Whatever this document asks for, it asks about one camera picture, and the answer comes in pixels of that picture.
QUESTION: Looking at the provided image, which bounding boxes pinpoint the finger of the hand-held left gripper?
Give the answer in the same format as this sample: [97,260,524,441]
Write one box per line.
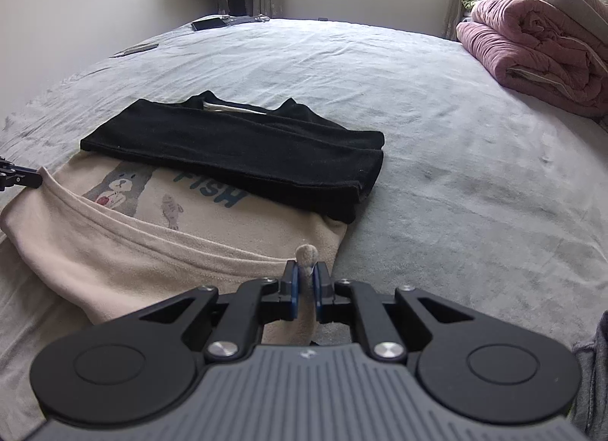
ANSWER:
[0,156,44,193]

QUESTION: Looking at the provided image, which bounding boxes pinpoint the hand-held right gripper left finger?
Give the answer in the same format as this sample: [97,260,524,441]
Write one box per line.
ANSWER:
[140,261,301,362]

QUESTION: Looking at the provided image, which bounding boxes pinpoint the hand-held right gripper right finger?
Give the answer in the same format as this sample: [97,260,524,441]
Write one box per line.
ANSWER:
[312,261,476,362]

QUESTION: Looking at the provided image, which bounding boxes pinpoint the beige black-sleeved bear sweatshirt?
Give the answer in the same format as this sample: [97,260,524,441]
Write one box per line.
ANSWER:
[0,90,385,347]

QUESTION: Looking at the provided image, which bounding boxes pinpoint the dark flat phone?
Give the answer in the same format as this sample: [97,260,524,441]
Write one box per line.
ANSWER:
[110,42,159,58]

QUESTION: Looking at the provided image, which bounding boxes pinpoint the bed with grey sheet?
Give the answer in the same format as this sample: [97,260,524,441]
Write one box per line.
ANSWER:
[0,17,608,441]

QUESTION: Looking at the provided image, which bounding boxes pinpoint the dark tablet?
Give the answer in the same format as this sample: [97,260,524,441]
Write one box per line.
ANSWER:
[192,17,230,32]

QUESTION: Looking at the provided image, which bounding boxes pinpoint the folded grey cloth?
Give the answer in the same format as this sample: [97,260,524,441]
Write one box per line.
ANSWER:
[570,310,608,441]

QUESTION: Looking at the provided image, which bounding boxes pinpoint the folded pink quilt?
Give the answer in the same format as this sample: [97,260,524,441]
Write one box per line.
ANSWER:
[456,0,608,119]

